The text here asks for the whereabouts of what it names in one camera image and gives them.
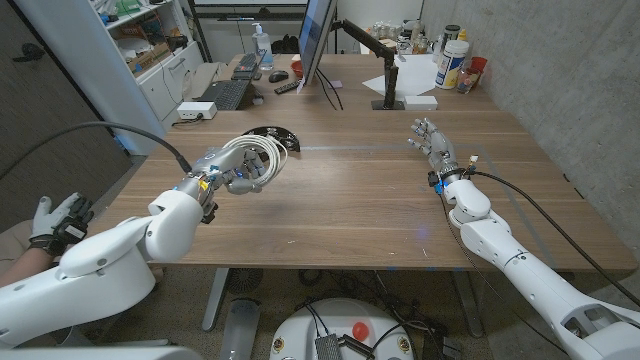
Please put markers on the black bag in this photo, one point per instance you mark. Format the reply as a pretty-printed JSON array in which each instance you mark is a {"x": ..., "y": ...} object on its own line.
[{"x": 286, "y": 45}]

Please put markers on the person's white gloved hand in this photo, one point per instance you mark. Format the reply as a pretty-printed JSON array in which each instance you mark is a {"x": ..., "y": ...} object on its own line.
[{"x": 47, "y": 220}]

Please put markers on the clear drinking glass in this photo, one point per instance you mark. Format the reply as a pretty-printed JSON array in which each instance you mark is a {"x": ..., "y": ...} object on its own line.
[{"x": 466, "y": 81}]

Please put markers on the flat white box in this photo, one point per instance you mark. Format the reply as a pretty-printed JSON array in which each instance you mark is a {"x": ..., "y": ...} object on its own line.
[{"x": 420, "y": 102}]

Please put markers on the grey heatsink box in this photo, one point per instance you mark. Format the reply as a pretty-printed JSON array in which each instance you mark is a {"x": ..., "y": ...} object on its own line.
[{"x": 328, "y": 347}]

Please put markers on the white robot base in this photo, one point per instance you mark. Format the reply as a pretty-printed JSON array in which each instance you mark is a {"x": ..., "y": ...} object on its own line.
[{"x": 340, "y": 320}]

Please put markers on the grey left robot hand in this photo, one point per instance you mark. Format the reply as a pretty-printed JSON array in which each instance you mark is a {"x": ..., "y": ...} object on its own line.
[{"x": 225, "y": 165}]

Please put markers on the grey table leg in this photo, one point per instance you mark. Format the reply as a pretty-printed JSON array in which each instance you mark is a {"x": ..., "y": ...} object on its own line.
[
  {"x": 469, "y": 305},
  {"x": 215, "y": 300}
]

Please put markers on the red emergency button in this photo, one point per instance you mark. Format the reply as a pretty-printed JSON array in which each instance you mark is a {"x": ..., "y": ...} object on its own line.
[{"x": 360, "y": 331}]

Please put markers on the red cup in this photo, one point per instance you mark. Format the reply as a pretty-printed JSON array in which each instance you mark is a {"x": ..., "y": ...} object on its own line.
[{"x": 479, "y": 64}]

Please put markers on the cardboard box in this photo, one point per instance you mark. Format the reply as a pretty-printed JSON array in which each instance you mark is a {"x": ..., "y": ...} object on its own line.
[{"x": 147, "y": 57}]

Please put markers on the clear hand sanitizer bottle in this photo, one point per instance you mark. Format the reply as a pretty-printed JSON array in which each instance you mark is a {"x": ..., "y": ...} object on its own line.
[{"x": 262, "y": 50}]

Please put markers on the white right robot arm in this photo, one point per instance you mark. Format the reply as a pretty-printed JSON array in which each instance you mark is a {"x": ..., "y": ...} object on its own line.
[{"x": 525, "y": 270}]

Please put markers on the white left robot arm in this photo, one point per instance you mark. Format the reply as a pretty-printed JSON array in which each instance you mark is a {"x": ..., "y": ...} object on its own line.
[{"x": 100, "y": 270}]

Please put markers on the white wipes canister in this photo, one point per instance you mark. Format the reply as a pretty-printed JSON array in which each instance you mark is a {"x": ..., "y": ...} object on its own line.
[{"x": 451, "y": 65}]

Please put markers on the black curved metal part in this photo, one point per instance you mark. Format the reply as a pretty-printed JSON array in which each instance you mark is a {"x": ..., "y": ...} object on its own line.
[{"x": 287, "y": 137}]

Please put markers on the computer monitor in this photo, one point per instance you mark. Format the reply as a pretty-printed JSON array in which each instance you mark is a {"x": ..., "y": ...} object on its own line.
[{"x": 315, "y": 35}]

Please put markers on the pink sticky note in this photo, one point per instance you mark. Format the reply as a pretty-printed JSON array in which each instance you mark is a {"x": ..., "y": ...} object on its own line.
[{"x": 335, "y": 84}]

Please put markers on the large black keyboard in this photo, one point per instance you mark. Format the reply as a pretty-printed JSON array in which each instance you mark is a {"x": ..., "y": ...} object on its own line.
[{"x": 227, "y": 94}]

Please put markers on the person's bare forearm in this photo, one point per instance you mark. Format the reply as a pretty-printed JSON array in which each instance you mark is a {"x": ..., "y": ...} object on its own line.
[{"x": 17, "y": 270}]

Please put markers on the yellow capped bottle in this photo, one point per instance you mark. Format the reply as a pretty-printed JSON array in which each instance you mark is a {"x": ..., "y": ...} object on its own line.
[{"x": 462, "y": 35}]

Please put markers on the white shelf cabinet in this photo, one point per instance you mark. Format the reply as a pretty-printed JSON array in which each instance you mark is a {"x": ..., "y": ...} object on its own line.
[{"x": 90, "y": 75}]

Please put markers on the black hand tracker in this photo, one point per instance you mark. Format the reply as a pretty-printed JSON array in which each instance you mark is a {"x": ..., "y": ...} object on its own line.
[{"x": 75, "y": 227}]

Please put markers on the small black keyboard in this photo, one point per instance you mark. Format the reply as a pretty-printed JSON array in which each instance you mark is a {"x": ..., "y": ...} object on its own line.
[{"x": 246, "y": 64}]

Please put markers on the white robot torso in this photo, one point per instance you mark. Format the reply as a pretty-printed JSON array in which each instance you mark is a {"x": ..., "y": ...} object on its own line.
[{"x": 100, "y": 354}]

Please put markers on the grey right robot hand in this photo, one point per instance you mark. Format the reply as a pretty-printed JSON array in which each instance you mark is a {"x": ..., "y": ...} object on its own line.
[{"x": 439, "y": 147}]

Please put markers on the black remote control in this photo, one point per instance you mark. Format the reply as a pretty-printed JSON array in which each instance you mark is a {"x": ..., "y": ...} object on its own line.
[{"x": 287, "y": 87}]

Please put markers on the beige cloth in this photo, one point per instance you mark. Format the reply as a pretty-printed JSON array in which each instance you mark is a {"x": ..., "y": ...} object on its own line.
[{"x": 205, "y": 77}]

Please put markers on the round black fan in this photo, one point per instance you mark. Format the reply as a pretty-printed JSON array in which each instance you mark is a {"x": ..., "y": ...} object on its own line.
[{"x": 244, "y": 280}]

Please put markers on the grey floor plate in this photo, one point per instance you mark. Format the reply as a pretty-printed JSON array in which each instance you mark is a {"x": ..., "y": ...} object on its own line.
[{"x": 240, "y": 327}]

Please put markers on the white power strip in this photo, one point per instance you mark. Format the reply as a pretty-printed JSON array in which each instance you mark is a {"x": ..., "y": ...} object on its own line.
[{"x": 196, "y": 110}]

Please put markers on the black computer mouse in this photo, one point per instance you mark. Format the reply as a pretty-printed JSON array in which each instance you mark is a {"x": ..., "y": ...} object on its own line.
[{"x": 278, "y": 76}]

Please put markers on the white paper sheet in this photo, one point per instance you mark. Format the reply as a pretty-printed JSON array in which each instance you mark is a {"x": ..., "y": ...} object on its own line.
[{"x": 415, "y": 75}]

